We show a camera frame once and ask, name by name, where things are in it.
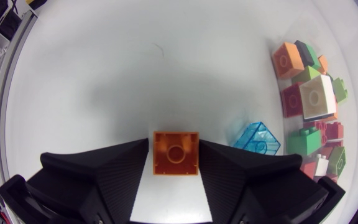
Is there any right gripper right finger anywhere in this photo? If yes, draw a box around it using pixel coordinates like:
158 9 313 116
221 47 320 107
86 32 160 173
198 139 346 224

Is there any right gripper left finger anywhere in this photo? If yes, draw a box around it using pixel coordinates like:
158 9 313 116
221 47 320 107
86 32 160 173
0 138 150 224

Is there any orange toy brick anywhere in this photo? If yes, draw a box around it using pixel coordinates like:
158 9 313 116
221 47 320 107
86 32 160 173
272 42 306 80
152 131 200 177
317 55 329 75

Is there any clear plastic container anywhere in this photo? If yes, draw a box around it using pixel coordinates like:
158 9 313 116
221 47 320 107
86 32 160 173
264 18 358 187

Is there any pile of toy bricks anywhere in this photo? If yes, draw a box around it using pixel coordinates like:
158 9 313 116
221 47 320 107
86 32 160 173
290 43 349 184

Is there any clear blue toy brick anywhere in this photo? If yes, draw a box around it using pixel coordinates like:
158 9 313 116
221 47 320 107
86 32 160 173
233 121 282 156

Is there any red toy brick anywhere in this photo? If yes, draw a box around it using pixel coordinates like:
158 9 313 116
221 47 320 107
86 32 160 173
300 160 317 180
280 82 304 118
303 120 344 147

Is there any white toy brick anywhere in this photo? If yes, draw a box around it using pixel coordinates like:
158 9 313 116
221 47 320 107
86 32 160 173
314 154 329 177
299 74 337 121

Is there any lime green toy brick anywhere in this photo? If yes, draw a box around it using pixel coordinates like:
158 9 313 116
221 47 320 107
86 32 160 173
326 146 347 177

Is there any dark grey toy brick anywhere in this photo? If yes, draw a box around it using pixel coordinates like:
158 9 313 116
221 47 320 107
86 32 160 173
293 39 315 68

